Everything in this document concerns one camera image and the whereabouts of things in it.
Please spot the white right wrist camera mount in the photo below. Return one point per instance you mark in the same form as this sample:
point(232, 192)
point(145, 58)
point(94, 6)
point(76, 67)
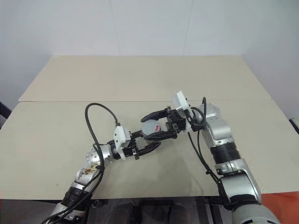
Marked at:
point(181, 100)

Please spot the jar with grey lid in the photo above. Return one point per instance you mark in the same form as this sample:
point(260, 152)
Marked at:
point(149, 128)

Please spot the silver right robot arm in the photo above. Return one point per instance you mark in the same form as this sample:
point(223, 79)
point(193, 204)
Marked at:
point(236, 177)

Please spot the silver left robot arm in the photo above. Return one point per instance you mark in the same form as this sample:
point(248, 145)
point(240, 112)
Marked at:
point(90, 173)

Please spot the dark object at room edge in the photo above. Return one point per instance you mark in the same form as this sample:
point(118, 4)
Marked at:
point(4, 110)
point(294, 125)

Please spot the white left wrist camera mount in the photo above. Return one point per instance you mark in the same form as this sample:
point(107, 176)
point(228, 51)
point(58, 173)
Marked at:
point(120, 137)

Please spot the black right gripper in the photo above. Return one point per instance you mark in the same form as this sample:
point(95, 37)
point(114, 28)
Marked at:
point(175, 122)

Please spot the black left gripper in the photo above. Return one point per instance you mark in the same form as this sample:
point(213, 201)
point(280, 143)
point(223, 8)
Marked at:
point(131, 150)

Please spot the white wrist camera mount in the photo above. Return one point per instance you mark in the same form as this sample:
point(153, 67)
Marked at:
point(120, 137)
point(181, 100)

